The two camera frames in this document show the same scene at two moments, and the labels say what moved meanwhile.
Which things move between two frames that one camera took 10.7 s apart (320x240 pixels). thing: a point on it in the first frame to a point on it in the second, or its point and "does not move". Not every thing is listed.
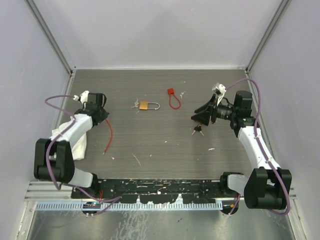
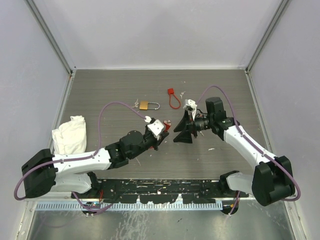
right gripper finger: (203, 117) to (185, 136)
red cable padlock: (170, 91) does not move
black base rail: (157, 191) does not move
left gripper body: (104, 114) to (155, 142)
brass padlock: (144, 105) does not move
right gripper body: (214, 111) to (194, 128)
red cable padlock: (111, 136) to (166, 123)
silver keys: (181, 95) does not move
